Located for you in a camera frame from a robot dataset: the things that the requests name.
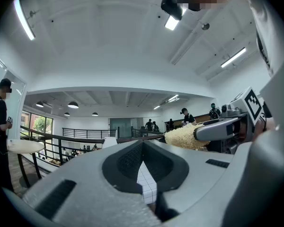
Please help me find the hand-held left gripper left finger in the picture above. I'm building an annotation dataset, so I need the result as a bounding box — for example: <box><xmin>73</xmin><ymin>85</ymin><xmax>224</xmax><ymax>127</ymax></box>
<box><xmin>2</xmin><ymin>140</ymin><xmax>163</xmax><ymax>227</ymax></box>

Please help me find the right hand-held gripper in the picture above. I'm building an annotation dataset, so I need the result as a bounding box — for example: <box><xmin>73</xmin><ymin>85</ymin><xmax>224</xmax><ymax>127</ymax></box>
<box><xmin>195</xmin><ymin>86</ymin><xmax>267</xmax><ymax>155</ymax></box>

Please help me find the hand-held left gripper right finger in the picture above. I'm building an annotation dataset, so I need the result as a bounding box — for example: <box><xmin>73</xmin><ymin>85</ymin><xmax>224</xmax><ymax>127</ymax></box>
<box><xmin>142</xmin><ymin>128</ymin><xmax>284</xmax><ymax>227</ymax></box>

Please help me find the beige sponge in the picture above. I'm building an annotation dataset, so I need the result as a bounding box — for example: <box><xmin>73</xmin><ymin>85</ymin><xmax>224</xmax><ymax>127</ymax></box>
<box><xmin>164</xmin><ymin>123</ymin><xmax>211</xmax><ymax>151</ymax></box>

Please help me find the person's right forearm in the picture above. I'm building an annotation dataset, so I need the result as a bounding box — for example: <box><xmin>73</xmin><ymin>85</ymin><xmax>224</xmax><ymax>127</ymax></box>
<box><xmin>254</xmin><ymin>116</ymin><xmax>279</xmax><ymax>140</ymax></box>

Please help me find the white shade table lamp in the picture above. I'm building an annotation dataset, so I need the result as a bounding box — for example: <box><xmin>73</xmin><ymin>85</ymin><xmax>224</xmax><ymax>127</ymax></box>
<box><xmin>101</xmin><ymin>137</ymin><xmax>118</xmax><ymax>149</ymax></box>

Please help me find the white grid-print tablecloth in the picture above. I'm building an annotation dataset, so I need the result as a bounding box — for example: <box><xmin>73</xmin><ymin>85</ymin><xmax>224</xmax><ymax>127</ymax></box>
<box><xmin>136</xmin><ymin>161</ymin><xmax>157</xmax><ymax>204</ymax></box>

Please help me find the black railing with wooden handrail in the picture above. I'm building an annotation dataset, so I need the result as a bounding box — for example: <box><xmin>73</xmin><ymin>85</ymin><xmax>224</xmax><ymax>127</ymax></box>
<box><xmin>20</xmin><ymin>125</ymin><xmax>166</xmax><ymax>167</ymax></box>

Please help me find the black metal railing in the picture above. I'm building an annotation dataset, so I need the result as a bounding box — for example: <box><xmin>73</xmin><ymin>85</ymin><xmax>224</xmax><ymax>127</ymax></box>
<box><xmin>62</xmin><ymin>127</ymin><xmax>118</xmax><ymax>139</ymax></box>

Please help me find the long ceiling tube light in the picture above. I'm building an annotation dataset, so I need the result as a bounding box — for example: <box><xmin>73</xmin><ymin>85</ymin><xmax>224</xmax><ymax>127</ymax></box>
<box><xmin>220</xmin><ymin>47</ymin><xmax>247</xmax><ymax>68</ymax></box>
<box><xmin>13</xmin><ymin>0</ymin><xmax>36</xmax><ymax>41</ymax></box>

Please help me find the person's light shirt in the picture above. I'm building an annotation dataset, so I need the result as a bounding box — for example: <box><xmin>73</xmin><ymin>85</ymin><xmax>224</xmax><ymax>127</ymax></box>
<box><xmin>247</xmin><ymin>0</ymin><xmax>284</xmax><ymax>137</ymax></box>

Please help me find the round wooden table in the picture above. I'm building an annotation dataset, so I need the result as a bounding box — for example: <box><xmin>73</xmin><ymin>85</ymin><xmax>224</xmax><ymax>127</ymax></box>
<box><xmin>6</xmin><ymin>139</ymin><xmax>45</xmax><ymax>189</ymax></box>

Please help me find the large window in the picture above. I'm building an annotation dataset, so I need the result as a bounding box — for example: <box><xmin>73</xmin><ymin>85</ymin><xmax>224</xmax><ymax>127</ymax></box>
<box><xmin>20</xmin><ymin>111</ymin><xmax>54</xmax><ymax>139</ymax></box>

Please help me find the rectangular ceiling panel light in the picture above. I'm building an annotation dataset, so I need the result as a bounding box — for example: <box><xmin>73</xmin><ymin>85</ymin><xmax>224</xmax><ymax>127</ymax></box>
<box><xmin>164</xmin><ymin>7</ymin><xmax>187</xmax><ymax>31</ymax></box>

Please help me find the black head-worn camera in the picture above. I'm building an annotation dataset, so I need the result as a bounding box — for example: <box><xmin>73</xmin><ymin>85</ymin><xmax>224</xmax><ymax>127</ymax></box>
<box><xmin>160</xmin><ymin>0</ymin><xmax>187</xmax><ymax>21</ymax></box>

